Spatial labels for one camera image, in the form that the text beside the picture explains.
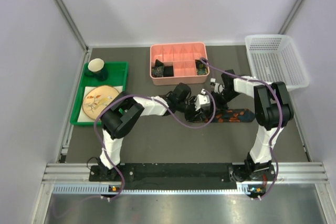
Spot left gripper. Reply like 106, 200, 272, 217
177, 96, 203, 122

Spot black orange floral tie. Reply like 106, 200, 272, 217
208, 109, 255, 123

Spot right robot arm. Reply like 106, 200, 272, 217
211, 70, 294, 182

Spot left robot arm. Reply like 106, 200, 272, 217
91, 83, 216, 181

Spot rolled navy yellow floral tie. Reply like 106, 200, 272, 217
195, 58, 209, 76

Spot rolled dark floral tie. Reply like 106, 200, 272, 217
151, 59, 165, 78

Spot pink divided organizer box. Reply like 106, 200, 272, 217
150, 42, 210, 86

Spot green plastic tray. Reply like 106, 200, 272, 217
70, 61, 129, 126

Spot round painted wooden plate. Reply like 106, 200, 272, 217
82, 85, 122, 120

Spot white perforated plastic basket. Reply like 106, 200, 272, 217
245, 34, 309, 91

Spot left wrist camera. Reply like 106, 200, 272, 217
195, 89, 211, 111

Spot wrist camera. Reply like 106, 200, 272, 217
210, 78, 224, 93
195, 89, 211, 111

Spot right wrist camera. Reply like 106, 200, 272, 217
210, 78, 224, 93

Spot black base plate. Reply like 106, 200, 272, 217
88, 162, 278, 190

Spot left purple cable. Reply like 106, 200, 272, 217
93, 92, 216, 201

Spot grey slotted cable duct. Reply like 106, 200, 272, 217
53, 184, 261, 195

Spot aluminium frame rail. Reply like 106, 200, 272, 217
54, 0, 89, 51

